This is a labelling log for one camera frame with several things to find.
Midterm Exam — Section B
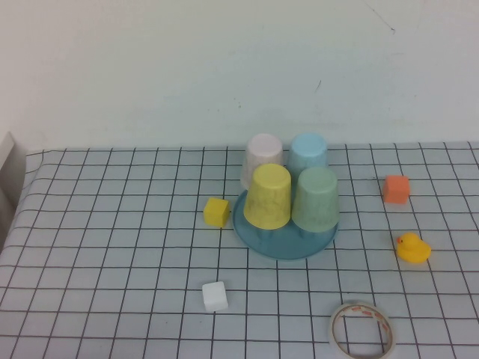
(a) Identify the green plastic cup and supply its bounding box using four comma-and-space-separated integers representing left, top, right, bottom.
290, 166, 341, 233

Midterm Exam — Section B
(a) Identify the yellow plastic cup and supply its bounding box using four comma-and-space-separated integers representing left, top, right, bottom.
242, 164, 293, 230

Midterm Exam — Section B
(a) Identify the pink plastic cup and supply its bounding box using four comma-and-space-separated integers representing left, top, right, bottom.
239, 133, 284, 190

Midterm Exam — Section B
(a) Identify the light blue plastic cup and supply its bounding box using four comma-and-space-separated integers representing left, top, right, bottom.
287, 133, 329, 174

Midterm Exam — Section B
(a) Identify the teal cup stand with pegs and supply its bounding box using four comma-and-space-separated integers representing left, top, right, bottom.
232, 188, 341, 261

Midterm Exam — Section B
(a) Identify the yellow foam cube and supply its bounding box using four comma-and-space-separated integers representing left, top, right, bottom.
203, 197, 230, 228

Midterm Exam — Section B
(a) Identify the white foam cube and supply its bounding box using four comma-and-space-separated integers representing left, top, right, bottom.
201, 280, 229, 313

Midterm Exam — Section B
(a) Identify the grid pattern tablecloth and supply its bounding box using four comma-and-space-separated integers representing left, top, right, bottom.
0, 141, 479, 359

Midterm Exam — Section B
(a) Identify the orange foam cube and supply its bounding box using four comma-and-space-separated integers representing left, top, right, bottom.
382, 175, 411, 204

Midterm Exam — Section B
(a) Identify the yellow rubber duck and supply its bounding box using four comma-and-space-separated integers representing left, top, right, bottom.
396, 232, 433, 265

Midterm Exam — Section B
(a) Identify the white tape roll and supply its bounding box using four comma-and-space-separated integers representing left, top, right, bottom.
329, 300, 398, 359

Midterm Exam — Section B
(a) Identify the white panel beside table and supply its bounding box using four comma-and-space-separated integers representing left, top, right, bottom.
0, 130, 29, 233

